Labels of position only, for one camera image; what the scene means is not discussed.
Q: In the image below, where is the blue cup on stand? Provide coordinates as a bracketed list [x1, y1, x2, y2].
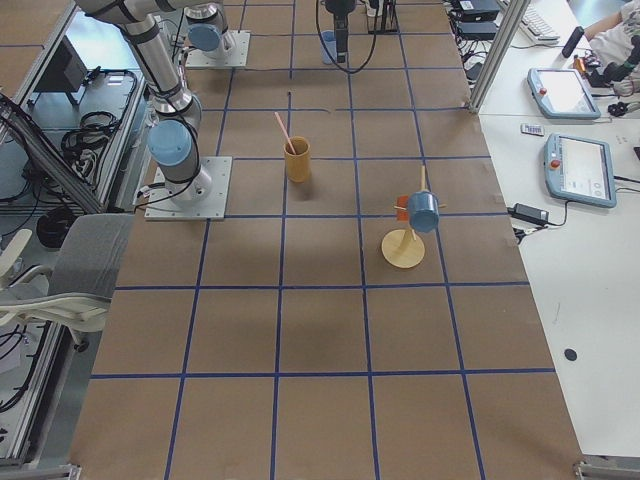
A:
[407, 190, 440, 233]

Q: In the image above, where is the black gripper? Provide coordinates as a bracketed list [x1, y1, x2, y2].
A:
[324, 0, 356, 63]

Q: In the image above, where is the teach pendant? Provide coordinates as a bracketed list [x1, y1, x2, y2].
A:
[527, 68, 601, 120]
[543, 133, 617, 209]

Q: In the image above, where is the orange cup on stand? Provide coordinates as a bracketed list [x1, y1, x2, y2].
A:
[394, 195, 409, 222]

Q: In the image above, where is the black power adapter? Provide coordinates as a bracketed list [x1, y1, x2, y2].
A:
[507, 203, 549, 226]

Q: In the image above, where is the teach pendant far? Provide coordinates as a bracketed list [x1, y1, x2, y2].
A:
[527, 68, 601, 120]

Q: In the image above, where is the bamboo cylinder holder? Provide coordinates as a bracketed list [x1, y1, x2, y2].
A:
[284, 136, 311, 183]

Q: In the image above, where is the light blue cup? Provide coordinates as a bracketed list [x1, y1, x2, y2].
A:
[321, 30, 336, 65]

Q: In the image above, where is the round wooden mug stand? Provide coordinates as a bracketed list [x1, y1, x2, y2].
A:
[381, 165, 434, 269]

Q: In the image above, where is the teach pendant near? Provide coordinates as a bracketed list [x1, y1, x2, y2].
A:
[543, 133, 617, 209]

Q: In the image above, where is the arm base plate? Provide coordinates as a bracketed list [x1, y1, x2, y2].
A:
[186, 26, 250, 69]
[144, 156, 233, 221]

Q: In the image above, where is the pink chopstick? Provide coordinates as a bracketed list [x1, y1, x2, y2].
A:
[273, 111, 297, 155]

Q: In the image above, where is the aluminium frame post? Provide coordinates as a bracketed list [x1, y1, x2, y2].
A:
[467, 0, 530, 114]

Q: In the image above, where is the grey office chair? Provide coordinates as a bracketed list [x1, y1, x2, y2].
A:
[1, 213, 134, 352]

